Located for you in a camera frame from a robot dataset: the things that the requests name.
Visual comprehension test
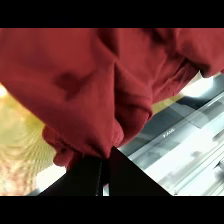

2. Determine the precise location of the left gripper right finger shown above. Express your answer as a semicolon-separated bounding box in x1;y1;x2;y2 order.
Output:
107;145;172;197

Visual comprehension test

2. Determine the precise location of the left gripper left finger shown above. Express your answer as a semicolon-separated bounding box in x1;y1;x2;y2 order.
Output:
39;155;104;197

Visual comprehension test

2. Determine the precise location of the red shirt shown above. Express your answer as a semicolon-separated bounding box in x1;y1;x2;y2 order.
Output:
0;28;224;172

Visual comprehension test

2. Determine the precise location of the silver frame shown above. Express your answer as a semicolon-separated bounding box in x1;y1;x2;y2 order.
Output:
103;73;224;197

